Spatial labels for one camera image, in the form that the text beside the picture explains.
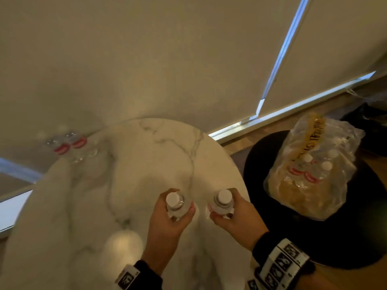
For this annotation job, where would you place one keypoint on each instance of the white marble table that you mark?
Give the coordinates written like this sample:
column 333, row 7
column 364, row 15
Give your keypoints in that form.
column 136, row 154

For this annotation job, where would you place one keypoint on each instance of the black round stool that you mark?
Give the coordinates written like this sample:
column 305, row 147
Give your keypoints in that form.
column 347, row 238

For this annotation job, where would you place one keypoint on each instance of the person's right hand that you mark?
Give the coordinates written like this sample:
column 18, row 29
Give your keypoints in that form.
column 245, row 223

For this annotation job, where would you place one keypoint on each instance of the black wristband with markers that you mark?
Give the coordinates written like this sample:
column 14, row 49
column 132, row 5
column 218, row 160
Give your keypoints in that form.
column 281, row 262
column 142, row 277

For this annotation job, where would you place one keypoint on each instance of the person's right forearm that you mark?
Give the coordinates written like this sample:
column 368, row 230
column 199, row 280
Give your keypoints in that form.
column 314, row 283

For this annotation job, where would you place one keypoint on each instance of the beige roller blind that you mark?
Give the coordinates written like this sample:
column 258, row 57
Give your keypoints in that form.
column 332, row 42
column 12, row 184
column 151, row 57

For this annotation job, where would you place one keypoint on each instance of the black left wristband with markers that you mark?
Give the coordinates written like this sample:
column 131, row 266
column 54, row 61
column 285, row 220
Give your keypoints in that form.
column 142, row 277

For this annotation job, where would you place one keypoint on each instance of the plastic-wrapped water bottle pack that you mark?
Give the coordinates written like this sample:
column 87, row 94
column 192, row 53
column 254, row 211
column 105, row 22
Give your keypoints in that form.
column 302, row 202

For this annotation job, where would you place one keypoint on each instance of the black right wristband with markers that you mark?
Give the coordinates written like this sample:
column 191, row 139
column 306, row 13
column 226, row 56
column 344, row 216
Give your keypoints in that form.
column 281, row 262

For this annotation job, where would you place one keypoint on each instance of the person's left hand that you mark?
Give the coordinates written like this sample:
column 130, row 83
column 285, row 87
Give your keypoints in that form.
column 160, row 232

